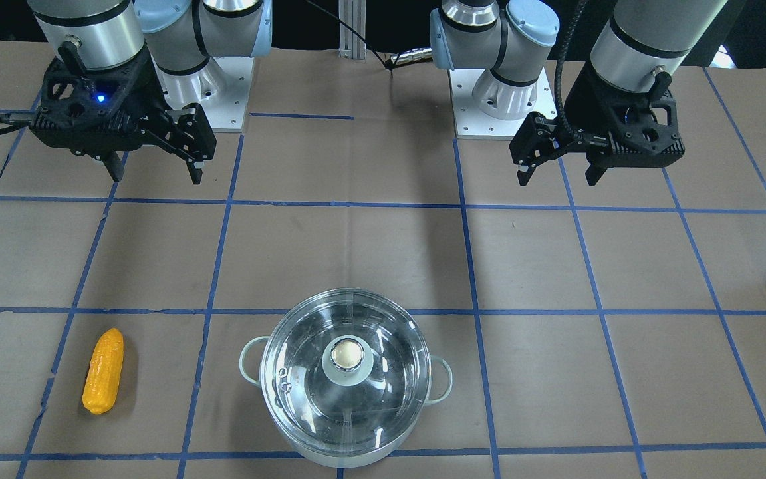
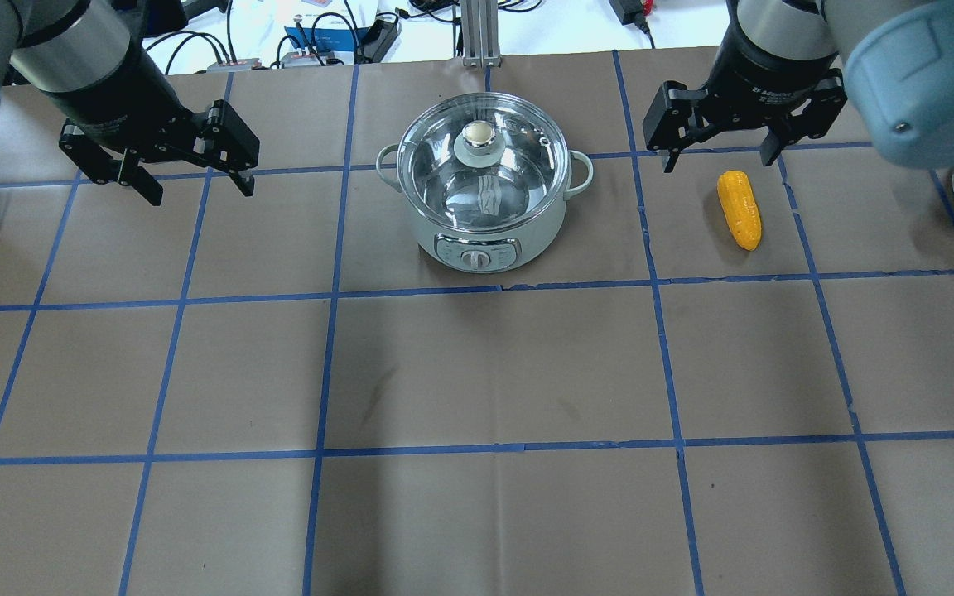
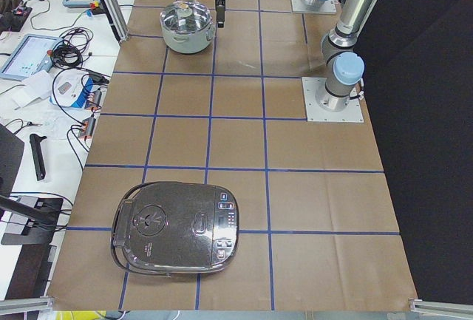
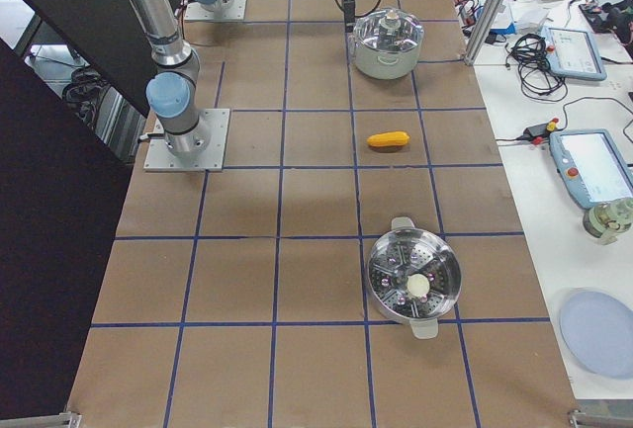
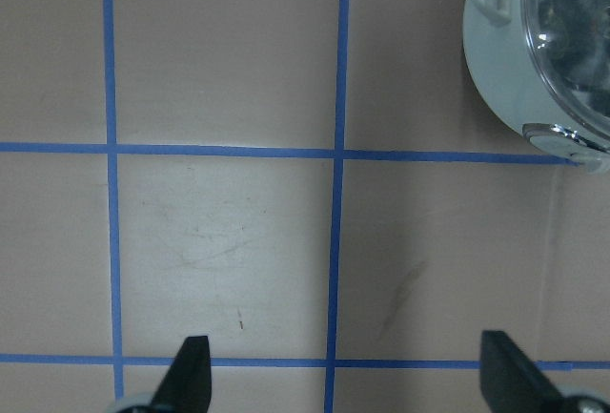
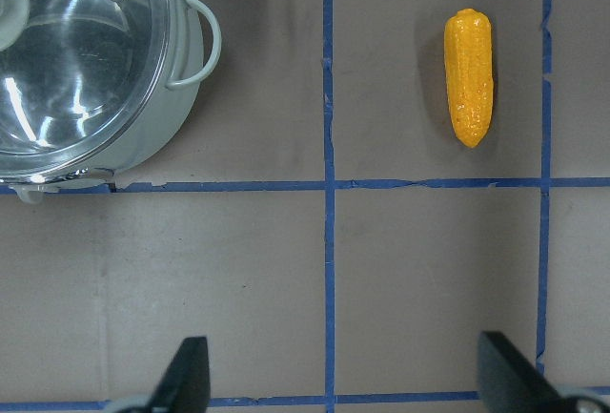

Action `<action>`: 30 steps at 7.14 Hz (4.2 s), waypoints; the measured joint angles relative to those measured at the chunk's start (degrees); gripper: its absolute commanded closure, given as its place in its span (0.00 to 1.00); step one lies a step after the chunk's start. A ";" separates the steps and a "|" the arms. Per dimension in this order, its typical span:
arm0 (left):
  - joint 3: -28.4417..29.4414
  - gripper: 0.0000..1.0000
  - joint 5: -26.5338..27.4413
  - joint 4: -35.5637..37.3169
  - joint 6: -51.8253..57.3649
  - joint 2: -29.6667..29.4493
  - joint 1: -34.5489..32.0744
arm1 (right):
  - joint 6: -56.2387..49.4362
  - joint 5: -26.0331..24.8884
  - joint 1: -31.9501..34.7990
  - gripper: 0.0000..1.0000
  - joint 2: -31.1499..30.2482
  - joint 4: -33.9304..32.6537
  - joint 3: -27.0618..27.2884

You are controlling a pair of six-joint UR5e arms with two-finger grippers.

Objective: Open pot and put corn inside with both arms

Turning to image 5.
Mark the pale green electric pot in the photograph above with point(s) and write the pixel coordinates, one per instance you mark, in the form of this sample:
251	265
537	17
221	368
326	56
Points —
498	59

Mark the glass pot lid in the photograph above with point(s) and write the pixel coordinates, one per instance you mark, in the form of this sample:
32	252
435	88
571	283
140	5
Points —
568	41

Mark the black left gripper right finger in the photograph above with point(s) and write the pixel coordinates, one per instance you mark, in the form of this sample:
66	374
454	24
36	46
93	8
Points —
510	382

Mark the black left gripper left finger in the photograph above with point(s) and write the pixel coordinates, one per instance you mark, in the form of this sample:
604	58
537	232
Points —
187	385

